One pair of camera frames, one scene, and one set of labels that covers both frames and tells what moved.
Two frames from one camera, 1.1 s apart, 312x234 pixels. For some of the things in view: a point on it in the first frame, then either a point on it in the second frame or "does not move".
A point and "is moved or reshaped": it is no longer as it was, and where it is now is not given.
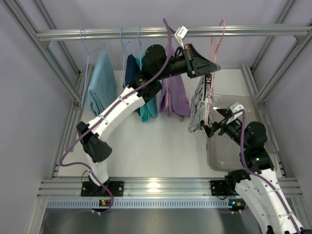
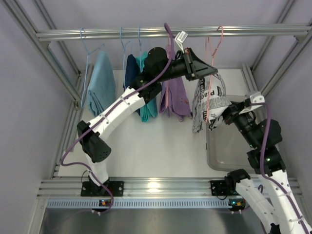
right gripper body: [221, 123] → [229, 112]
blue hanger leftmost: [88, 52] does not move
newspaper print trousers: [201, 103] is moved or reshaped
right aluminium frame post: [282, 69] does not move
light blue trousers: [102, 91] does not move
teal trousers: [148, 109] does not move
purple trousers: [174, 98] does not move
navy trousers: [130, 69] does not move
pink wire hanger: [214, 68] is moved or reshaped
